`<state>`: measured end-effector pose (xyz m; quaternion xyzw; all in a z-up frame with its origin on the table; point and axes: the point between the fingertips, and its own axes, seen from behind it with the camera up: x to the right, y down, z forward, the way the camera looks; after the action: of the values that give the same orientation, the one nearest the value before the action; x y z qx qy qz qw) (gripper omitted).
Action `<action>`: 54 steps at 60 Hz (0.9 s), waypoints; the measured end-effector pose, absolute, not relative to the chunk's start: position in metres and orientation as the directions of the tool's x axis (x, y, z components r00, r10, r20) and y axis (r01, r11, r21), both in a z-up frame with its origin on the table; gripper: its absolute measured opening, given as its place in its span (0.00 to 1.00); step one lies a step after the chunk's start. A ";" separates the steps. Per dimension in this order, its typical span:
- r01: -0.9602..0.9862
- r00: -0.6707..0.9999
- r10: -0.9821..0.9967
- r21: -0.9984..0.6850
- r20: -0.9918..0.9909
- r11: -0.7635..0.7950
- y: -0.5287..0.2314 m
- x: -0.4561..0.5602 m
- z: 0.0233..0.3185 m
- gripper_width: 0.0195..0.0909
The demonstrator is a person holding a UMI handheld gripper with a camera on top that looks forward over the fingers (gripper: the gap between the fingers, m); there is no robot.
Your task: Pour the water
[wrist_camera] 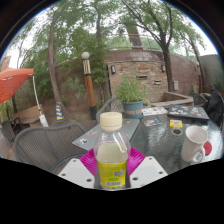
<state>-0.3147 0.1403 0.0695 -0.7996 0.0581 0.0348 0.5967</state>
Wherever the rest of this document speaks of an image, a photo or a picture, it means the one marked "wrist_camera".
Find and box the clear bottle with yellow label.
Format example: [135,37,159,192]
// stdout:
[93,111,132,190]

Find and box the tape ring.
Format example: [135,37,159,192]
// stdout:
[171,127,183,136]

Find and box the low stone basin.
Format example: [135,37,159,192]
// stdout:
[149,91,195,108]

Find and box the blue yellow striped cone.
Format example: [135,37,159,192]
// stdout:
[54,101,65,122]

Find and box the orange canopy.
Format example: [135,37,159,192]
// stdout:
[0,65,46,118]

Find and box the black laptop with stickers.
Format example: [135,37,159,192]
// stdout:
[167,104,210,121]

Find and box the grey mesh chair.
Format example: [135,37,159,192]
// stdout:
[95,97,125,124]
[13,122,88,174]
[191,92,208,108]

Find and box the flat round red coaster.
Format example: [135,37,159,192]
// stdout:
[203,140,213,157]

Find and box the white mug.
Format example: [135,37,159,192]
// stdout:
[180,125,209,164]

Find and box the dark-trunk tree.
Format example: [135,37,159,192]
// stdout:
[121,0,201,93]

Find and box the white canopy weight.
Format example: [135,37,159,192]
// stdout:
[38,113,50,128]

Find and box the grey laptop with stickers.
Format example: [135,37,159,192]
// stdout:
[72,117,141,152]

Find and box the small colourful card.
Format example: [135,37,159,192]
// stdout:
[143,118,164,128]

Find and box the dark mesh chair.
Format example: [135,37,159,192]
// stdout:
[0,119,17,145]

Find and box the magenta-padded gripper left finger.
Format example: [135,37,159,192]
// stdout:
[57,148,99,190]

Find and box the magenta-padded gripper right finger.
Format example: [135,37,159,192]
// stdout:
[127,146,169,189]

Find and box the small yellow card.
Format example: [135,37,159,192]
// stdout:
[169,119,184,129]

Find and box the potted green plant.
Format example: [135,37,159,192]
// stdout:
[114,75,149,119]

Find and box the leaning tree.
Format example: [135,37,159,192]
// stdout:
[36,6,74,121]

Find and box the wooden bench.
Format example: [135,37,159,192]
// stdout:
[13,104,44,126]

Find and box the white sticker sheet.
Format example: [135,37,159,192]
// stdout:
[142,106,169,117]

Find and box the black jacket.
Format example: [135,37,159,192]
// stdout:
[203,90,224,128]

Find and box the wooden lamp post with globe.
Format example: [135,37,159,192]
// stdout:
[81,51,98,120]

